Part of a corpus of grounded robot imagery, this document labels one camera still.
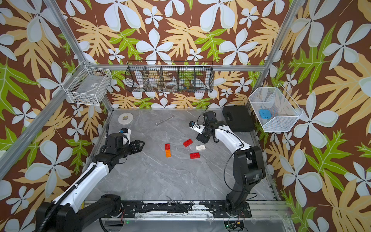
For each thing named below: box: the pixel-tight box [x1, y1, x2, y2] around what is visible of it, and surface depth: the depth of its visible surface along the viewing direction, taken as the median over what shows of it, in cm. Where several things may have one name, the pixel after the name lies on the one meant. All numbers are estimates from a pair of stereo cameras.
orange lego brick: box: [165, 149, 172, 159], surface depth 96 cm
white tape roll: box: [117, 112, 134, 125], surface depth 117 cm
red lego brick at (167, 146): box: [164, 143, 171, 150], surface depth 100 cm
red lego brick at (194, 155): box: [189, 152, 201, 160], surface depth 95 cm
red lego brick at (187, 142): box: [183, 138, 193, 148], surface depth 103 cm
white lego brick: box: [195, 144, 206, 151], surface depth 98 cm
